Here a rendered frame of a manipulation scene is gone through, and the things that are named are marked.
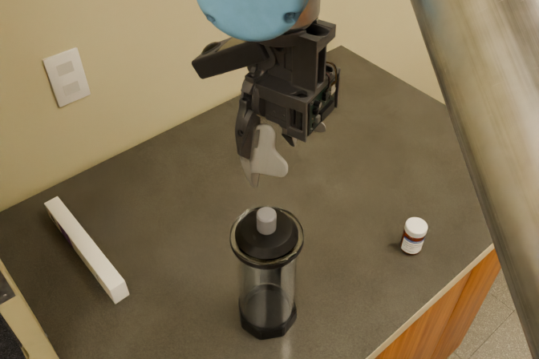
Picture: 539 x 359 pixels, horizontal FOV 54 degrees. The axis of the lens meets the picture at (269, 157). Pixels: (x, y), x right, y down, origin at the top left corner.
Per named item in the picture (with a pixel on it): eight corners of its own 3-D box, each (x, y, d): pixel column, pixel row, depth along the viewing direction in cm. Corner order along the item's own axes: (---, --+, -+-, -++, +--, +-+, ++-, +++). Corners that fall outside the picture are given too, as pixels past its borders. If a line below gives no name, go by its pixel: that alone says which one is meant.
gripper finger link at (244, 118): (241, 163, 57) (253, 88, 53) (230, 158, 58) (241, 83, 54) (265, 151, 61) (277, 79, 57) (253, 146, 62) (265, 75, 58)
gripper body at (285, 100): (303, 149, 55) (305, 49, 46) (237, 121, 58) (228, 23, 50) (338, 110, 59) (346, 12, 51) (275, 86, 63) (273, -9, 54)
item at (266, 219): (259, 209, 82) (258, 180, 78) (309, 235, 78) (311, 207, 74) (222, 248, 77) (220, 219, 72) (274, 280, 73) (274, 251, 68)
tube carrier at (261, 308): (260, 272, 96) (258, 195, 81) (310, 303, 92) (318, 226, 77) (223, 316, 90) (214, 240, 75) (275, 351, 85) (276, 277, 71)
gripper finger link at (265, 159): (273, 211, 59) (289, 139, 55) (232, 191, 61) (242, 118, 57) (288, 201, 61) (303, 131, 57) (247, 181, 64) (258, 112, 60)
